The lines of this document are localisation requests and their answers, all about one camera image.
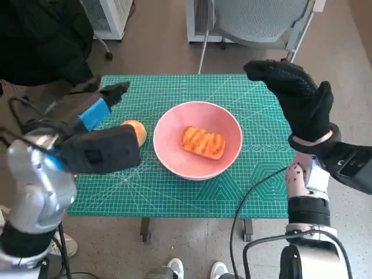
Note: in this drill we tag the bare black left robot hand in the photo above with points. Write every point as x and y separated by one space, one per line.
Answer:
93 113

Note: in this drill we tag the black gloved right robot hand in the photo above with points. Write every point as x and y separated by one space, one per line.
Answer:
305 104

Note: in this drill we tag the round toy bread bun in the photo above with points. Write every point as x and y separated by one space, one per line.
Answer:
141 132

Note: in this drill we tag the pink bowl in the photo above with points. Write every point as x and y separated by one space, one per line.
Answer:
171 139

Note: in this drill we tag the rectangular orange toy bread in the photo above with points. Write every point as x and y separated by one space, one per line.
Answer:
203 142

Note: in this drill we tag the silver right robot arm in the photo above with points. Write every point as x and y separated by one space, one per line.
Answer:
308 209

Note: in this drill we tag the grey mesh chair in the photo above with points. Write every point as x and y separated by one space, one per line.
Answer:
255 20

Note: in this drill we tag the white cabinet with grille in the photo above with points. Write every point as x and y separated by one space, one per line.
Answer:
119 11

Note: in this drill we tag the green cutting mat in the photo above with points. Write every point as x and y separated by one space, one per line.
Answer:
180 200

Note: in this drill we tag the black table leg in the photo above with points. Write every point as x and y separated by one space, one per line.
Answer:
145 230
247 229

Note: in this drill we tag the white air purifier unit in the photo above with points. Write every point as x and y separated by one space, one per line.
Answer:
200 20

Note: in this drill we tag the white shoe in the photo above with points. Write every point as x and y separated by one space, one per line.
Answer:
175 268
218 270

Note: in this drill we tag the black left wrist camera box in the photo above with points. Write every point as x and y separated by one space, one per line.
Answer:
98 151

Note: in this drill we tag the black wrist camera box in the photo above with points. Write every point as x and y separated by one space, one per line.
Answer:
351 168
98 151

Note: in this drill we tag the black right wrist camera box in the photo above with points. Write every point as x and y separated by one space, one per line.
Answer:
351 168

